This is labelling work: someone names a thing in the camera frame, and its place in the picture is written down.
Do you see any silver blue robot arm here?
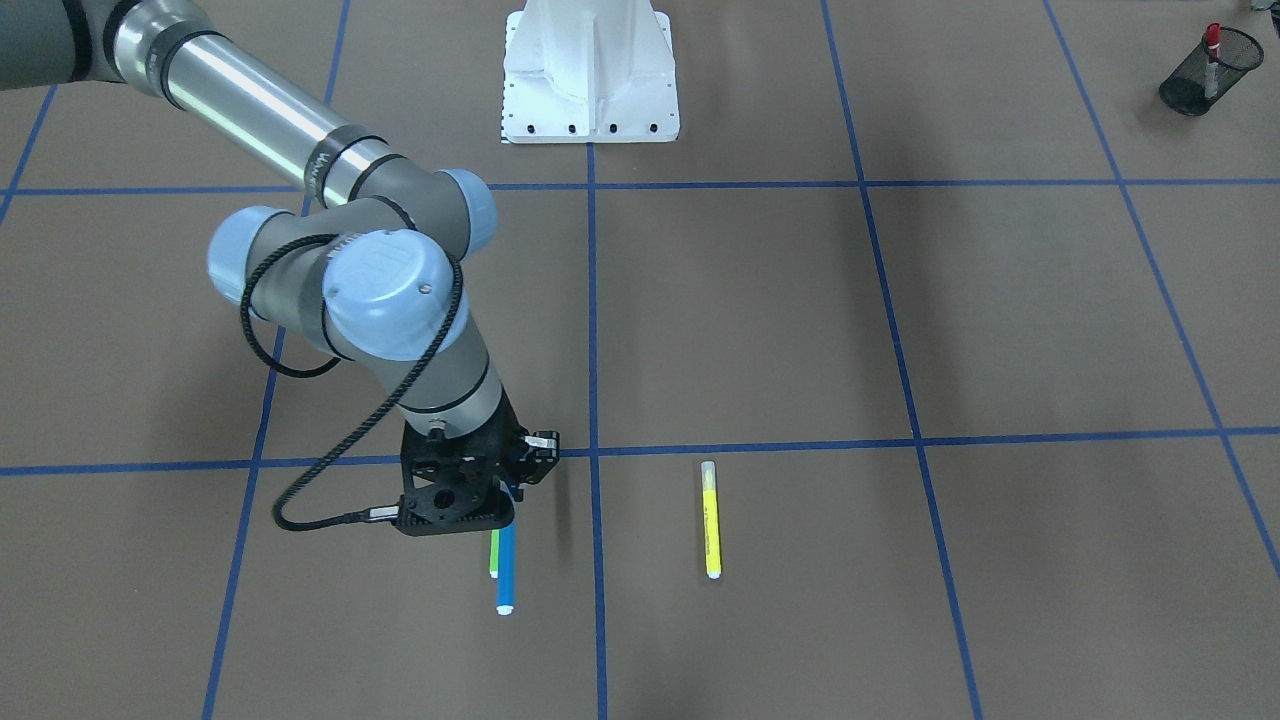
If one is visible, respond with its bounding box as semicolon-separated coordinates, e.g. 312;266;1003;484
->
3;1;561;537

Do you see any blue highlighter pen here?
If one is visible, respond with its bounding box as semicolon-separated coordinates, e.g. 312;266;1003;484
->
494;516;518;618

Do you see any green highlighter pen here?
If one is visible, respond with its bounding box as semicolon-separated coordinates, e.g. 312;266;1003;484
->
486;530;500;580

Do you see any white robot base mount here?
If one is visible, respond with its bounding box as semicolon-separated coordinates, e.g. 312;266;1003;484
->
500;1;681;145

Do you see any red white marker pen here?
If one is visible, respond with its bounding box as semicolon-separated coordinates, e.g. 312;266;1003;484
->
1202;23;1221;104

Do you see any yellow highlighter pen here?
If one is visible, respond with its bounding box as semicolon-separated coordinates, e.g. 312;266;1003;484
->
700;460;723;580

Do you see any black mesh pen cup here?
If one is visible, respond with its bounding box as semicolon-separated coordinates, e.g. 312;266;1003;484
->
1157;23;1265;117

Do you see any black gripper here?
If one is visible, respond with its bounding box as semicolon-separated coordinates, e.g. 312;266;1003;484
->
390;396;561;537

